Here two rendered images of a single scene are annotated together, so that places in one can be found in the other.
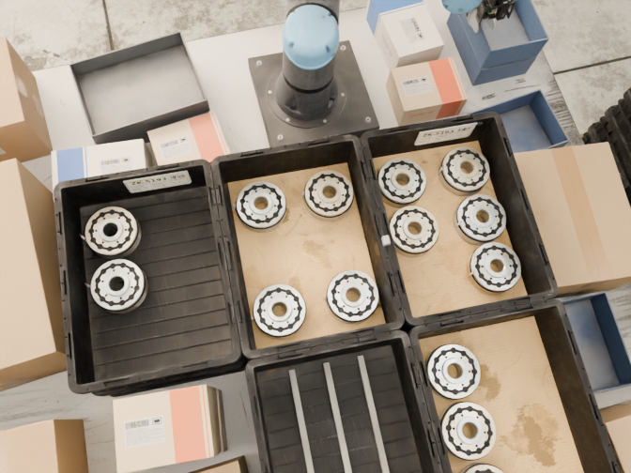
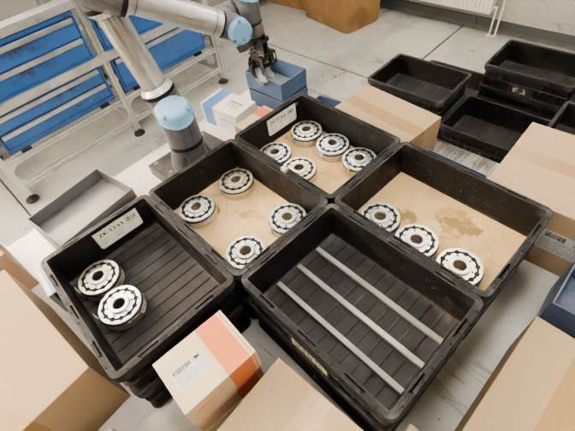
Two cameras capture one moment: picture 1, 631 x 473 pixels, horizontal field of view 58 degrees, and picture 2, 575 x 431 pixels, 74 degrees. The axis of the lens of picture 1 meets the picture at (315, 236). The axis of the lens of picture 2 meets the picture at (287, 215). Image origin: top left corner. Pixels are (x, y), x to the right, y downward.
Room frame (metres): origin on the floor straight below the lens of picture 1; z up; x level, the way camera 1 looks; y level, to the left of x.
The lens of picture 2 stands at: (-0.38, 0.10, 1.63)
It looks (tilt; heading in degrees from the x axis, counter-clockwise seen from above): 49 degrees down; 343
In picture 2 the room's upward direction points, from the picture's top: 10 degrees counter-clockwise
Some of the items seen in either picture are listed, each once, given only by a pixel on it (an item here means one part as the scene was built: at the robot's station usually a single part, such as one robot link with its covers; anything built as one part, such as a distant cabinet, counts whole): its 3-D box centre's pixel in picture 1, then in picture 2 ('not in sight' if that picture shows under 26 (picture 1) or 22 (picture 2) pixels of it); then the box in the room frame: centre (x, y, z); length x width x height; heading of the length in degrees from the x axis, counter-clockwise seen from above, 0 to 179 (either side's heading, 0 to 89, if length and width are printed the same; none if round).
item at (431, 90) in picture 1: (425, 92); (261, 128); (0.81, -0.21, 0.74); 0.16 x 0.12 x 0.07; 112
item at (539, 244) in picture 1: (454, 213); (314, 141); (0.43, -0.26, 0.92); 0.40 x 0.30 x 0.02; 20
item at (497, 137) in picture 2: not in sight; (484, 151); (0.60, -1.24, 0.31); 0.40 x 0.30 x 0.34; 23
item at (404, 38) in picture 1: (403, 29); (229, 111); (0.97, -0.14, 0.74); 0.20 x 0.12 x 0.09; 28
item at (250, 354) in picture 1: (304, 240); (234, 199); (0.32, 0.02, 0.92); 0.40 x 0.30 x 0.02; 20
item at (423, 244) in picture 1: (413, 229); (299, 168); (0.40, -0.20, 0.86); 0.10 x 0.10 x 0.01
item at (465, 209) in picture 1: (482, 217); (332, 144); (0.45, -0.33, 0.86); 0.10 x 0.10 x 0.01
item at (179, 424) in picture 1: (167, 427); (209, 364); (-0.05, 0.21, 0.89); 0.16 x 0.12 x 0.07; 108
